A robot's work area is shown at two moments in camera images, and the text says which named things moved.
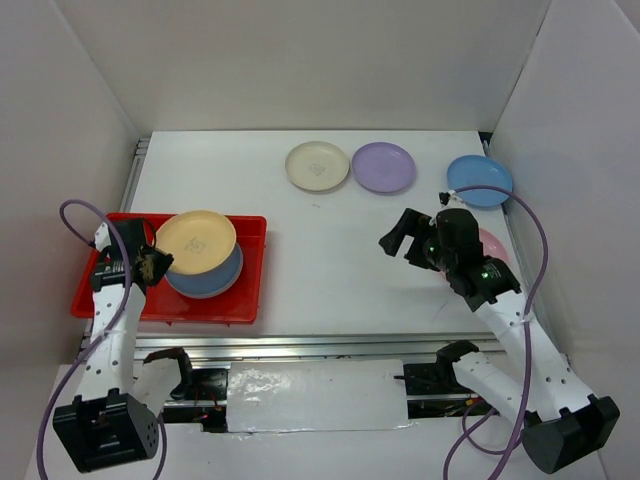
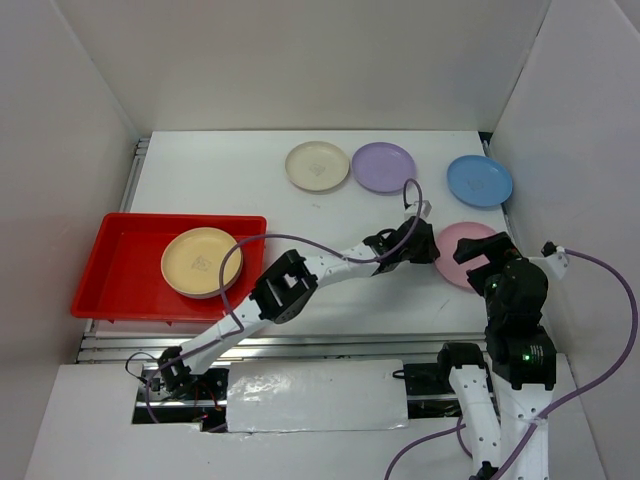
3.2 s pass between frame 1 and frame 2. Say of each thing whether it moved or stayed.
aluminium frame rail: stayed
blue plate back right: stayed
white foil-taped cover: stayed
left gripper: moved
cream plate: stayed
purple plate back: stayed
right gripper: moved
